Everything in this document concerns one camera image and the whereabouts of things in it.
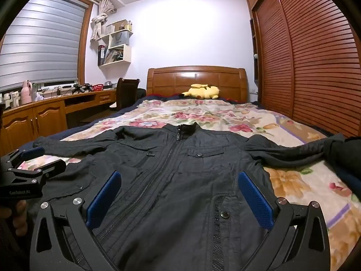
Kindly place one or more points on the white fabric wall decoration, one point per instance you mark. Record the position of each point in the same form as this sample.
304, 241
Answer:
98, 22

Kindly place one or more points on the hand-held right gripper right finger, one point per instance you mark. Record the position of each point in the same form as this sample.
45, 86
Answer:
255, 200

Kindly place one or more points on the wooden louvered wardrobe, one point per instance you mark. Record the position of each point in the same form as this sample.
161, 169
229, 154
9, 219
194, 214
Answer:
310, 62

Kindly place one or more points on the wooden window frame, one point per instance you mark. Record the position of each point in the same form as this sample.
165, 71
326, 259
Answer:
84, 48

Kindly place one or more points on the white wall shelf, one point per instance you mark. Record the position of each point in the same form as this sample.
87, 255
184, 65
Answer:
127, 58

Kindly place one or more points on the floral blanket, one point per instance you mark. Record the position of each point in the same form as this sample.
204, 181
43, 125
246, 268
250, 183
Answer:
225, 115

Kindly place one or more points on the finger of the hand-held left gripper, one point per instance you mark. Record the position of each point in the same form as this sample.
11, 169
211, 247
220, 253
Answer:
48, 168
32, 152

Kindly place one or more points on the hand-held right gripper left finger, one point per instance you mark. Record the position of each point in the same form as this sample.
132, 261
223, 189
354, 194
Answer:
104, 200

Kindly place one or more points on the wooden bed headboard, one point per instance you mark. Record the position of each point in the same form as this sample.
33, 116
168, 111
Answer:
197, 79

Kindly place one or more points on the stacked books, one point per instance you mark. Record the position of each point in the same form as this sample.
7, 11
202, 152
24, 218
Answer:
114, 57

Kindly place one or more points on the grey tissue box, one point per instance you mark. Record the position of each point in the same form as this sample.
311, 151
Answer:
108, 84

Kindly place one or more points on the pink plush figure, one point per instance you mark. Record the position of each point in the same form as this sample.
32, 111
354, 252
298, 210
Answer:
26, 93

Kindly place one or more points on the white letter blocks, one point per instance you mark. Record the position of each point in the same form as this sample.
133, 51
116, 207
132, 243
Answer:
11, 99

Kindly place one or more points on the black tripod gadget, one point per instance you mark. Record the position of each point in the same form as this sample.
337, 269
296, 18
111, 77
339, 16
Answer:
80, 88

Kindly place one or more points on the grey paper bag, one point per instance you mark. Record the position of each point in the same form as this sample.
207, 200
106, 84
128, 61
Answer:
120, 38

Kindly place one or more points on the black jacket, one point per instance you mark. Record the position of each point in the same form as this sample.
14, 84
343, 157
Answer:
174, 189

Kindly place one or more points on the grey window blind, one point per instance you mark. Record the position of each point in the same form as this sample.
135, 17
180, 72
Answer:
42, 42

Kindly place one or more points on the yellow plush toy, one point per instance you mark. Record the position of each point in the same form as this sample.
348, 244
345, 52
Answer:
203, 91

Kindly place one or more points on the black bag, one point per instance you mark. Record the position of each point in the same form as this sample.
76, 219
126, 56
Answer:
141, 93

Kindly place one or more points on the wooden desk cabinet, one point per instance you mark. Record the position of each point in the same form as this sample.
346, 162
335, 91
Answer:
48, 118

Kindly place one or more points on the black binders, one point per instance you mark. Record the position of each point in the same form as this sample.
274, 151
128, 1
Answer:
101, 55

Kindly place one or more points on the dark wooden chair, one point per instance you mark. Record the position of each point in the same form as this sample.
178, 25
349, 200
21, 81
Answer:
127, 90

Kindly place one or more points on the red basket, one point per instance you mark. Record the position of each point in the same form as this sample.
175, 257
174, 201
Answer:
98, 88

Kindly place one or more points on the person's left hand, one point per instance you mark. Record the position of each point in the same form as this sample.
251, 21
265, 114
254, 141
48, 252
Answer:
19, 214

